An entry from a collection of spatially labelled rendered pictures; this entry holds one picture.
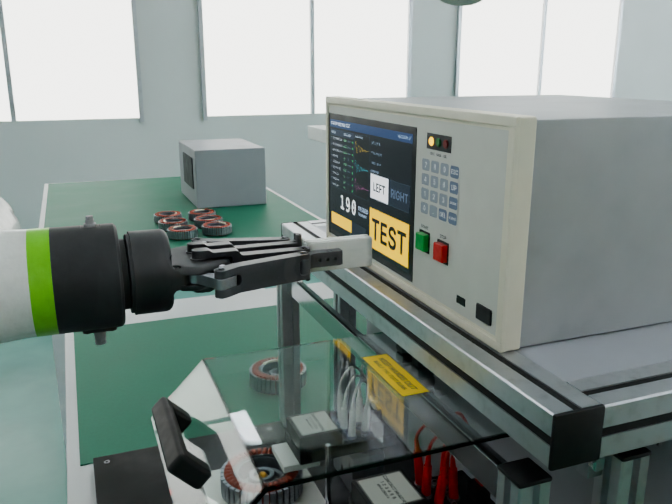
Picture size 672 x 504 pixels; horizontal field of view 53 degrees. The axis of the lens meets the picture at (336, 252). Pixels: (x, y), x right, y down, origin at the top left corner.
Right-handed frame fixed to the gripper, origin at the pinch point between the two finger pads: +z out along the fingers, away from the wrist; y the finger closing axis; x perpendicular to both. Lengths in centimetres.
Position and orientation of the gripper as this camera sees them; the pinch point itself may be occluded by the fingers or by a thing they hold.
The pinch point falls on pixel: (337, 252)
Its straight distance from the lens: 67.5
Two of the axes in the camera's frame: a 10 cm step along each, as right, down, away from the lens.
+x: 0.0, -9.6, -2.6
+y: 3.6, 2.5, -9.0
